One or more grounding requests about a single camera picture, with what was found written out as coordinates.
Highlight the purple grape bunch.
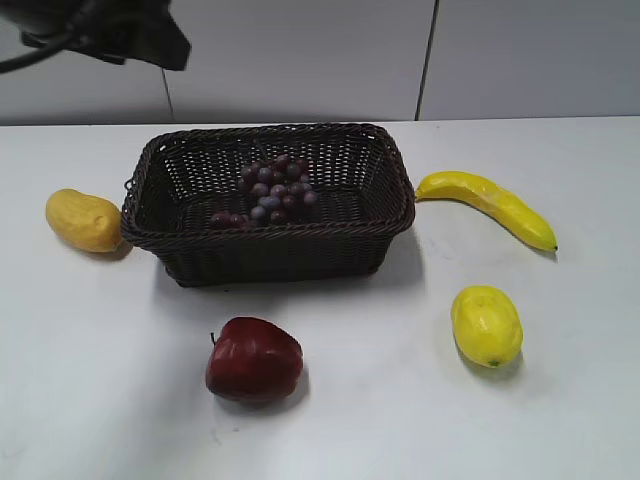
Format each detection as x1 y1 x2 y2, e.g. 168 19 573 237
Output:
209 153 319 230

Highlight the black cable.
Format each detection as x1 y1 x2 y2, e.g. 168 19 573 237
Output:
0 0 96 75

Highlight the yellow banana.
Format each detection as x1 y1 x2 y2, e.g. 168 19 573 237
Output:
415 171 558 252

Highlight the yellow-orange mango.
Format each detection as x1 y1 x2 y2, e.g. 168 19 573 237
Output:
45 189 123 253

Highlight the red apple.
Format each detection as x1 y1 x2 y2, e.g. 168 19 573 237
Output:
205 317 303 404

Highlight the dark woven wicker basket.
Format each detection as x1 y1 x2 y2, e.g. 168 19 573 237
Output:
121 123 415 287

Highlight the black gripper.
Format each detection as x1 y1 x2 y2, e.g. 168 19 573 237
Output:
20 1 191 71

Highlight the yellow lemon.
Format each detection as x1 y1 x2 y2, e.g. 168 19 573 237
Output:
451 285 524 369

